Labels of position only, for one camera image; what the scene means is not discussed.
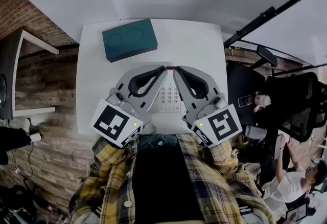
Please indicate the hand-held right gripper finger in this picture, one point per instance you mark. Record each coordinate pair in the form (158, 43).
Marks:
(187, 97)
(209, 79)

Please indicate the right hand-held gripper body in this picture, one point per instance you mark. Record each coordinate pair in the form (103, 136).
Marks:
(222, 125)

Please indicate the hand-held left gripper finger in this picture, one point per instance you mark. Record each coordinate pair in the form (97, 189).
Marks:
(154, 95)
(127, 74)

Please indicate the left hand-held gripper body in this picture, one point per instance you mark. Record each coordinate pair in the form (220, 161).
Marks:
(112, 122)

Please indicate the white telephone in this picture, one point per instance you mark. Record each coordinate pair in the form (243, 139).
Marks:
(169, 95)

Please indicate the person's right forearm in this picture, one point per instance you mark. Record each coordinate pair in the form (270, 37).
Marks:
(224, 164)

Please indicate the person's left forearm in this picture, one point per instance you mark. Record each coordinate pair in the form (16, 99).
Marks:
(107, 166)

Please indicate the teal rectangular box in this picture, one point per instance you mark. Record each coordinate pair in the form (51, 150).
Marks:
(130, 41)

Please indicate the black smartphone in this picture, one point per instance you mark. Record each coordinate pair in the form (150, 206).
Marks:
(245, 101)

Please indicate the person's torso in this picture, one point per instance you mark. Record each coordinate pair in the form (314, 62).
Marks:
(163, 182)

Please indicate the black office chair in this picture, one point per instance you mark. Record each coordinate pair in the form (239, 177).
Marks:
(304, 105)

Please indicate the black framed tablet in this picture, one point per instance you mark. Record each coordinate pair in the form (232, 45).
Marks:
(296, 212)

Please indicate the black bags pile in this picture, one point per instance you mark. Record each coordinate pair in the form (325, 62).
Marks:
(18, 205)

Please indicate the black metal pole frame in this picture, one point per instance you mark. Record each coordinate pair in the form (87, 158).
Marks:
(281, 8)

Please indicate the dark side table white frame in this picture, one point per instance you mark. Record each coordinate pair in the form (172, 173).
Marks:
(10, 69)

